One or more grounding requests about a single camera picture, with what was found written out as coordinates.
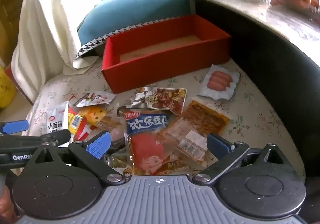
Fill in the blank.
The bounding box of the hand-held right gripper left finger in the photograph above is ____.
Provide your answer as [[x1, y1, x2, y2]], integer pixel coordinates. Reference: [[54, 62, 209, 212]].
[[26, 131, 127, 186]]

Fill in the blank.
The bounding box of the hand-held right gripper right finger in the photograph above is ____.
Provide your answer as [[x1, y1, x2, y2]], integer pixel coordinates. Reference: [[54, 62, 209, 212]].
[[191, 132, 294, 186]]

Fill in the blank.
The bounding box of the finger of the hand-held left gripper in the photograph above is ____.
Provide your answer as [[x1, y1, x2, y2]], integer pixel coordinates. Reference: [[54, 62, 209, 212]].
[[0, 120, 29, 135], [40, 129, 72, 148]]

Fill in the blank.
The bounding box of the white snack packet black print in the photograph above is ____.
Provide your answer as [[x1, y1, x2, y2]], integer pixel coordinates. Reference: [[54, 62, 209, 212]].
[[46, 102, 69, 137]]

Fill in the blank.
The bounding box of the red and gold snack packet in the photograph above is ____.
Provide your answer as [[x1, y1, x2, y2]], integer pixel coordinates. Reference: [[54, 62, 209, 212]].
[[67, 107, 87, 134]]

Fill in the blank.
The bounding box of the yellow cartoon snack packet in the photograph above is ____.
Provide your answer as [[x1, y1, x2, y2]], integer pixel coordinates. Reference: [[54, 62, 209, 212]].
[[79, 105, 108, 127]]

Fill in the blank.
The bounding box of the blue and red snack packet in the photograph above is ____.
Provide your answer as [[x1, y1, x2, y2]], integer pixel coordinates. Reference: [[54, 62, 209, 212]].
[[124, 111, 190, 176]]

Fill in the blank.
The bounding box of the sausage snack packet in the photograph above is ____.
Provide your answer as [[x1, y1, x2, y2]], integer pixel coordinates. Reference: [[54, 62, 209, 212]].
[[199, 64, 241, 100]]

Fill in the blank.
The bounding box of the silver and brown snack packet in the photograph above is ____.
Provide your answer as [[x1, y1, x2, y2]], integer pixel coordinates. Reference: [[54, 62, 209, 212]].
[[129, 86, 187, 115]]

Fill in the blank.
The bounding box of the red cardboard box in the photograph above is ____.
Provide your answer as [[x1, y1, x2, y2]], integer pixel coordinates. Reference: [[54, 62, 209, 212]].
[[101, 14, 232, 94]]

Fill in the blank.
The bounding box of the clear pale snack packet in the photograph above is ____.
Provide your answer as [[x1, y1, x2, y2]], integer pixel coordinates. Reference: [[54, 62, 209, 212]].
[[96, 119, 125, 152]]

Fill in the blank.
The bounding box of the orange spicy strip packet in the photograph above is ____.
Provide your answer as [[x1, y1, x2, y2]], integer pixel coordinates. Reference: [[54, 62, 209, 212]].
[[157, 100, 230, 167]]

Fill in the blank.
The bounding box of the yellow bag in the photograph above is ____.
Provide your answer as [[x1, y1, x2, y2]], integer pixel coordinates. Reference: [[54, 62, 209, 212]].
[[0, 66, 17, 109]]

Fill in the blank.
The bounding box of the floral mat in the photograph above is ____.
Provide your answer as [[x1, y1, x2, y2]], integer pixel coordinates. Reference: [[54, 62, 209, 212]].
[[22, 59, 307, 179]]

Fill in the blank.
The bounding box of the white knitted towel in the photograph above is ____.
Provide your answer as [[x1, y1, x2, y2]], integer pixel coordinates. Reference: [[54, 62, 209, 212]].
[[11, 0, 104, 89]]

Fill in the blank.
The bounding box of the wooden cabinet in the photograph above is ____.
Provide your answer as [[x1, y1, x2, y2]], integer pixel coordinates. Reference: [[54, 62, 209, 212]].
[[0, 0, 38, 64]]

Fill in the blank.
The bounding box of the blue quilt houndstooth trim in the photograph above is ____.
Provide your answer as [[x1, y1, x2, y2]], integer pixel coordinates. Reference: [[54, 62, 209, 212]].
[[76, 0, 272, 60]]

